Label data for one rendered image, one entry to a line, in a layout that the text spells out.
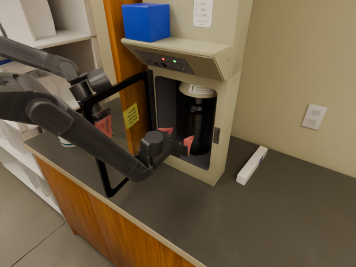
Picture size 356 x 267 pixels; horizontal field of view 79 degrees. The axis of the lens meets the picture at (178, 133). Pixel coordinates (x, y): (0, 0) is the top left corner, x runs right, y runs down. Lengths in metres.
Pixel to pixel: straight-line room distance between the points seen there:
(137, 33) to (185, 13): 0.15
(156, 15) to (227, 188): 0.69
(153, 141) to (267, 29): 0.69
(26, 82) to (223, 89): 0.51
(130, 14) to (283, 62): 0.67
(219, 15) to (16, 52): 0.59
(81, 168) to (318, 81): 1.11
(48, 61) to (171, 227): 0.67
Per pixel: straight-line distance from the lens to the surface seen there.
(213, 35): 0.68
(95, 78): 0.77
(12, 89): 0.39
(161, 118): 0.93
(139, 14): 0.68
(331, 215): 1.03
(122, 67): 0.83
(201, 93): 0.78
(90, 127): 0.48
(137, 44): 0.70
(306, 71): 1.08
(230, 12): 0.65
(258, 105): 1.17
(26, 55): 0.81
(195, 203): 0.89
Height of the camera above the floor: 1.65
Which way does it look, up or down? 35 degrees down
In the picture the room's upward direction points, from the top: straight up
